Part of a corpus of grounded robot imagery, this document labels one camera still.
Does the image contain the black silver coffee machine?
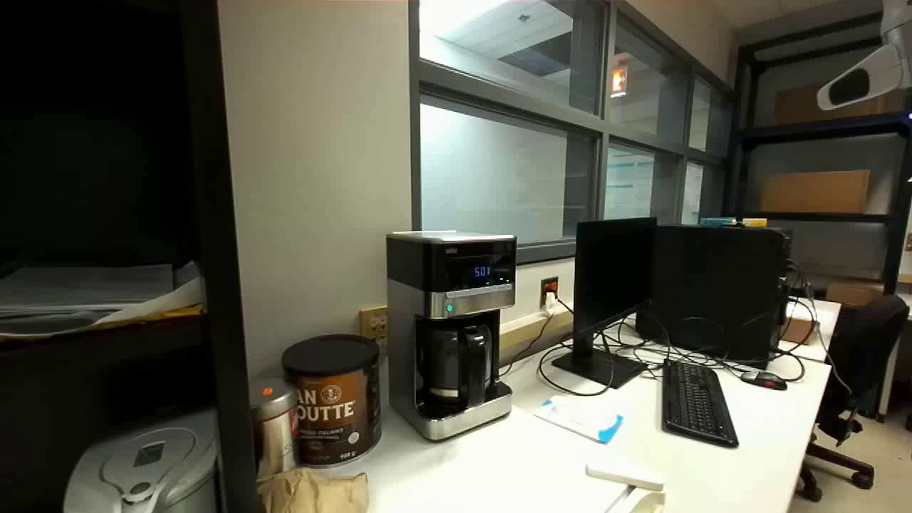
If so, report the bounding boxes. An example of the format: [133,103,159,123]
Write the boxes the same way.
[385,229,522,444]

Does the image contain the glass coffee carafe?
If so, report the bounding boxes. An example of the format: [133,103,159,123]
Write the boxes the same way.
[422,323,495,421]

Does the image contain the brown coffee can black lid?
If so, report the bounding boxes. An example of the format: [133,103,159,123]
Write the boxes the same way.
[278,333,385,468]

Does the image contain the black computer monitor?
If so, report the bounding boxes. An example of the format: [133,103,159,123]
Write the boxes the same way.
[550,213,662,390]

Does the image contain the white blue pamphlet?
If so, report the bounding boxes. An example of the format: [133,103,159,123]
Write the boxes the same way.
[531,390,627,448]

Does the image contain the black shelf unit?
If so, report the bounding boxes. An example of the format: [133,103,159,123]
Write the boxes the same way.
[0,0,261,513]

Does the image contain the small jar orange lid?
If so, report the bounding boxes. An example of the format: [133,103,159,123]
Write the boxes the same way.
[250,380,300,478]

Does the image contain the large black computer screen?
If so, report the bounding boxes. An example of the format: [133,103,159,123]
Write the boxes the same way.
[635,222,791,368]

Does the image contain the black keyboard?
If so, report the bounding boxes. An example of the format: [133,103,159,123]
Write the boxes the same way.
[659,357,741,451]

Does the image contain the black computer mouse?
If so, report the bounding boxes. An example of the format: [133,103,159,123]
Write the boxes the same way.
[744,368,791,394]

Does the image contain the stack of papers in plastic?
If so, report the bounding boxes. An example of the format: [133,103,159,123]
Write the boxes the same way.
[0,259,210,341]

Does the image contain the flat cardboard box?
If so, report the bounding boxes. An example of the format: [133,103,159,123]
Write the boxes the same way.
[771,82,908,129]
[757,167,875,216]

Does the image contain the white rice cooker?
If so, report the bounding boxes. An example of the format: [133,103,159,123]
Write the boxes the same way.
[59,407,221,513]

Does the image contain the dark metal storage rack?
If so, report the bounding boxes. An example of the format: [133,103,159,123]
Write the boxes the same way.
[724,12,912,297]

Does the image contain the black office chair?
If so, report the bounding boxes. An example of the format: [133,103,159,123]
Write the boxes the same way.
[794,290,912,504]

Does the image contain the white wall power outlet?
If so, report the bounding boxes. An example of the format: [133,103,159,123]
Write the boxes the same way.
[538,273,565,313]

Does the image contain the beige wall cable raceway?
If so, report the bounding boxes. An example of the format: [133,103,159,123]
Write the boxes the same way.
[495,310,579,365]

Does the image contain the beige wall outlet box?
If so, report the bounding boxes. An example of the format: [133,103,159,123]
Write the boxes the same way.
[357,303,394,341]

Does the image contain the black power cable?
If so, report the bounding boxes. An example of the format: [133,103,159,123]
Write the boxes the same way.
[501,290,616,400]

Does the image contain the window with dark frame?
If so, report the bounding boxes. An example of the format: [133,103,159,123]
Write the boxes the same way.
[408,0,737,264]

